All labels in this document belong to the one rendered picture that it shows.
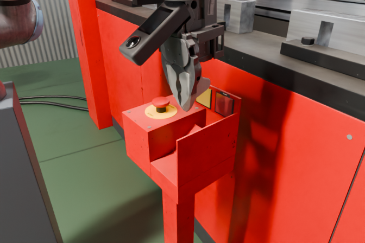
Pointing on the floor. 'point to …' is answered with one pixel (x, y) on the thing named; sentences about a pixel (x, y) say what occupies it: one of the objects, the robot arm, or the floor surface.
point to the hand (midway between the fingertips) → (182, 106)
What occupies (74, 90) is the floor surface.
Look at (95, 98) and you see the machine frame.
